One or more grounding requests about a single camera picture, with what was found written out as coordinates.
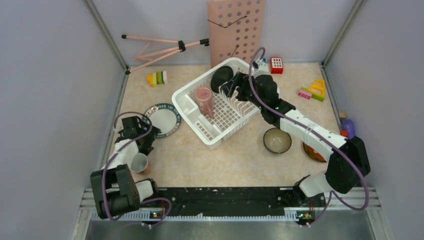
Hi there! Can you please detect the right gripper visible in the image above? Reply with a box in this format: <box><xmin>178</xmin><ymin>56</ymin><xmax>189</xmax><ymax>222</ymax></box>
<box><xmin>221</xmin><ymin>71</ymin><xmax>266</xmax><ymax>110</ymax></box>

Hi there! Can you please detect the white plate green rim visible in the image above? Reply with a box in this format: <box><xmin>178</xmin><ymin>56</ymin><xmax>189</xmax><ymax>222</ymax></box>
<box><xmin>142</xmin><ymin>103</ymin><xmax>182</xmax><ymax>139</ymax></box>

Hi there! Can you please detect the white plastic dish rack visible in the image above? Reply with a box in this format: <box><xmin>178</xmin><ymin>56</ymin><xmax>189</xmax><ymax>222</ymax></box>
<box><xmin>171</xmin><ymin>57</ymin><xmax>260</xmax><ymax>150</ymax></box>

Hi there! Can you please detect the dark bowl beige inside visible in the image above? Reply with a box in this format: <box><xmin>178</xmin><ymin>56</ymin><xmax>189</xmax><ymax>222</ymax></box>
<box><xmin>262</xmin><ymin>128</ymin><xmax>292</xmax><ymax>154</ymax></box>

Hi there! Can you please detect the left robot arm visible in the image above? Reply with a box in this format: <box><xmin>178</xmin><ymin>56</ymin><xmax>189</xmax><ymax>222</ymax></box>
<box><xmin>90</xmin><ymin>114</ymin><xmax>161</xmax><ymax>221</ymax></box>

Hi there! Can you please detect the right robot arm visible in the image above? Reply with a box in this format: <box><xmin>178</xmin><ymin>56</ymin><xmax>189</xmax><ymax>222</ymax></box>
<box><xmin>210</xmin><ymin>70</ymin><xmax>371</xmax><ymax>206</ymax></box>

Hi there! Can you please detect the pink mug white inside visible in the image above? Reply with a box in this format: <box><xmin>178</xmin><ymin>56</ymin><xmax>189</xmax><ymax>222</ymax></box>
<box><xmin>129</xmin><ymin>153</ymin><xmax>152</xmax><ymax>175</ymax></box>

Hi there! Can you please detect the red toy block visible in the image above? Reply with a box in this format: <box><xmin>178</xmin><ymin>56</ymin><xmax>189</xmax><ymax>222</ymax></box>
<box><xmin>269</xmin><ymin>57</ymin><xmax>284</xmax><ymax>74</ymax></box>

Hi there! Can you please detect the striped toy block stack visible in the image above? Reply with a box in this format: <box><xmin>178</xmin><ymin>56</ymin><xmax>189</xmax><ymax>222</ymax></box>
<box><xmin>146</xmin><ymin>71</ymin><xmax>168</xmax><ymax>88</ymax></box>

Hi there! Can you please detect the pink pegboard panel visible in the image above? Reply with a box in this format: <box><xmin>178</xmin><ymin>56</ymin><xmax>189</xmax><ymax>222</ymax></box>
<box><xmin>207</xmin><ymin>0</ymin><xmax>267</xmax><ymax>67</ymax></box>

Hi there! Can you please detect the pink toy brick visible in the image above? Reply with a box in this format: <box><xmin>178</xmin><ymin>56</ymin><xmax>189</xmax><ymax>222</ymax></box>
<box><xmin>297</xmin><ymin>90</ymin><xmax>312</xmax><ymax>100</ymax></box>

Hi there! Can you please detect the pink folding tripod stand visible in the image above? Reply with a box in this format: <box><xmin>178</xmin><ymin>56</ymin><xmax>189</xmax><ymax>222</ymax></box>
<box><xmin>121</xmin><ymin>34</ymin><xmax>210</xmax><ymax>75</ymax></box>

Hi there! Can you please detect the green toy brick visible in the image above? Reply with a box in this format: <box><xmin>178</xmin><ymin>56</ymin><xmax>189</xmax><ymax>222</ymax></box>
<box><xmin>300</xmin><ymin>87</ymin><xmax>325</xmax><ymax>102</ymax></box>

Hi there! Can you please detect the yellow toy triangle block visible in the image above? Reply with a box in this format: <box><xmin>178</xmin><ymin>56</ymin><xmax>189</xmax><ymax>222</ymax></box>
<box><xmin>308</xmin><ymin>79</ymin><xmax>326</xmax><ymax>98</ymax></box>

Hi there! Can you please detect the orange saucer plate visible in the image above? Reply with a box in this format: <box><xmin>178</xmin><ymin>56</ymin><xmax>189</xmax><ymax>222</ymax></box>
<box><xmin>302</xmin><ymin>142</ymin><xmax>327</xmax><ymax>163</ymax></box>

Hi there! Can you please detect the small wooden cube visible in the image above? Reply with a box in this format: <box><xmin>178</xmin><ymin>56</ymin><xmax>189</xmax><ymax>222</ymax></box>
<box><xmin>338</xmin><ymin>112</ymin><xmax>347</xmax><ymax>121</ymax></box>

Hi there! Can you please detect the small red toy ball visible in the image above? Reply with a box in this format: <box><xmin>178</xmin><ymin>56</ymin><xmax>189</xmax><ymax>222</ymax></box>
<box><xmin>340</xmin><ymin>130</ymin><xmax>348</xmax><ymax>137</ymax></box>

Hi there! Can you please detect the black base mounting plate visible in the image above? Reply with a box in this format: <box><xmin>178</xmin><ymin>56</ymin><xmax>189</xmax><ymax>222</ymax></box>
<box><xmin>149</xmin><ymin>186</ymin><xmax>326</xmax><ymax>208</ymax></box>

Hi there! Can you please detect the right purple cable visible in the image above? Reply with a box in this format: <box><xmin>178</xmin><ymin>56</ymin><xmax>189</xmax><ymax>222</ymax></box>
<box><xmin>248</xmin><ymin>46</ymin><xmax>371</xmax><ymax>228</ymax></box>

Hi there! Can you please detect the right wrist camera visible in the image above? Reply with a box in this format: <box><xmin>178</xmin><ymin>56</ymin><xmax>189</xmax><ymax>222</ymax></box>
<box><xmin>252</xmin><ymin>58</ymin><xmax>270</xmax><ymax>78</ymax></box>

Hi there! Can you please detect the purple toy handle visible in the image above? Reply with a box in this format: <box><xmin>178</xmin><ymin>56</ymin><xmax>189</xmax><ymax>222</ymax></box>
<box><xmin>341</xmin><ymin>118</ymin><xmax>356</xmax><ymax>139</ymax></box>

